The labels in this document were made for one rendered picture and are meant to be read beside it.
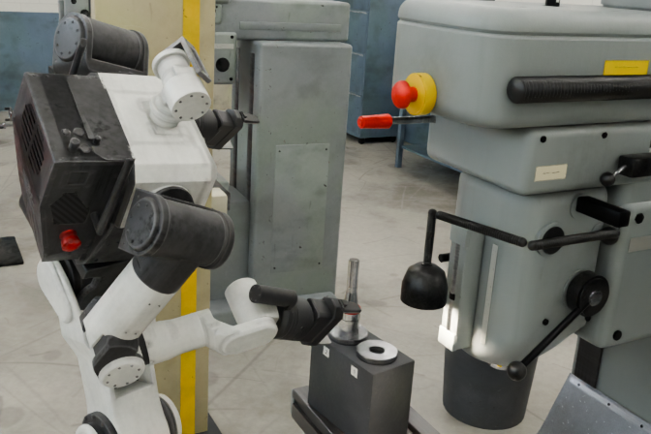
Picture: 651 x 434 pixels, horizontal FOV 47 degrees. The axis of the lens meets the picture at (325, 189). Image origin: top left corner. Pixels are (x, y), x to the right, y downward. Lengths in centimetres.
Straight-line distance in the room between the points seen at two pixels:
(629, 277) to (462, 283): 28
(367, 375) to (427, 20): 81
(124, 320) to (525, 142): 68
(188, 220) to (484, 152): 45
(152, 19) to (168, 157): 149
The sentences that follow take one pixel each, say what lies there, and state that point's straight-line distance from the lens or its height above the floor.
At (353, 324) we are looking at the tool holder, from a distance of 170.
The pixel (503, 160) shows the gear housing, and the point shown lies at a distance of 111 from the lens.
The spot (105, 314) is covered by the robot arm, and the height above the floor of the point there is 137.
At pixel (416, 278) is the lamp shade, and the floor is 148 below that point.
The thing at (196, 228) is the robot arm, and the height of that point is 153.
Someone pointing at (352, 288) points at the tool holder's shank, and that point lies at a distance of 168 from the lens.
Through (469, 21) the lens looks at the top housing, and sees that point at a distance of 102.
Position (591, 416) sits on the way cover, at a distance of 175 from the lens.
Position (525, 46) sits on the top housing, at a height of 184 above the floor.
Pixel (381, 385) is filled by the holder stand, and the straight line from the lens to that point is 163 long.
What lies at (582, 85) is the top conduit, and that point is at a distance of 105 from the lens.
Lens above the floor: 192
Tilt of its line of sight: 16 degrees down
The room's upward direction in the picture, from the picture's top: 4 degrees clockwise
